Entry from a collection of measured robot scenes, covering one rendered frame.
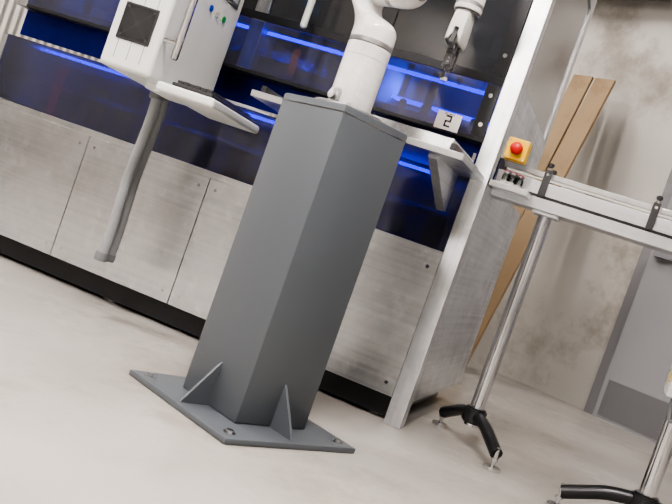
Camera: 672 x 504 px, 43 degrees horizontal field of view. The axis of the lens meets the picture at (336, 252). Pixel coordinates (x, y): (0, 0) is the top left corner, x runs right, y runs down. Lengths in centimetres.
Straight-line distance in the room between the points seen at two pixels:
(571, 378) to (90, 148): 338
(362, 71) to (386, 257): 82
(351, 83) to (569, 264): 362
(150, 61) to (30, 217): 107
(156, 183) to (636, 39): 369
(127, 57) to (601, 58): 395
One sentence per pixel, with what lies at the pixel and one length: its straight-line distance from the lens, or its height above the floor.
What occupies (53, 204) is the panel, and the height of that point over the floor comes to 28.
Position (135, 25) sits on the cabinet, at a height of 94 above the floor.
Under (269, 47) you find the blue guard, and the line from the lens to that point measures 315.
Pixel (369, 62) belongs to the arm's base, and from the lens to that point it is 225.
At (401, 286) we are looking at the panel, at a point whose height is 45.
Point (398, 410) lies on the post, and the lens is 285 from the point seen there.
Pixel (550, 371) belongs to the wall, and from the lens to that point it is 561.
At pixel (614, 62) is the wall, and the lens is 599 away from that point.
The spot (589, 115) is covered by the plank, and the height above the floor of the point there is 174.
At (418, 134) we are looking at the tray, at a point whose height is 90.
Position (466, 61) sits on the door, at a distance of 293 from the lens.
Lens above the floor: 57
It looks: 2 degrees down
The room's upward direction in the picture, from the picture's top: 19 degrees clockwise
